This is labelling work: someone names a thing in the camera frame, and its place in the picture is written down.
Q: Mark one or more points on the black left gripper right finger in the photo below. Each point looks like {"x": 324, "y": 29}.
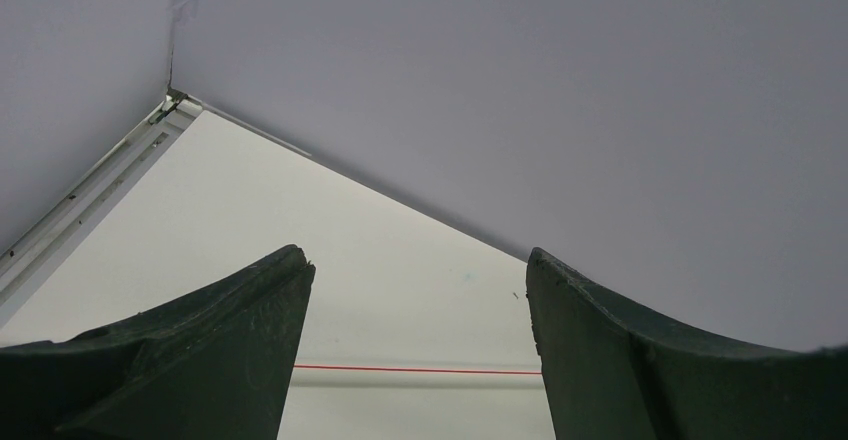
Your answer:
{"x": 616, "y": 369}

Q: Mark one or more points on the white pipe frame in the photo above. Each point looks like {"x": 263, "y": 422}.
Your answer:
{"x": 432, "y": 377}

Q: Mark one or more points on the white aluminium table rail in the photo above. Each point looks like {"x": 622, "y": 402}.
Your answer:
{"x": 28, "y": 263}

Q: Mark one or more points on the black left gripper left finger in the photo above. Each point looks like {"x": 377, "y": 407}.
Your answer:
{"x": 215, "y": 363}

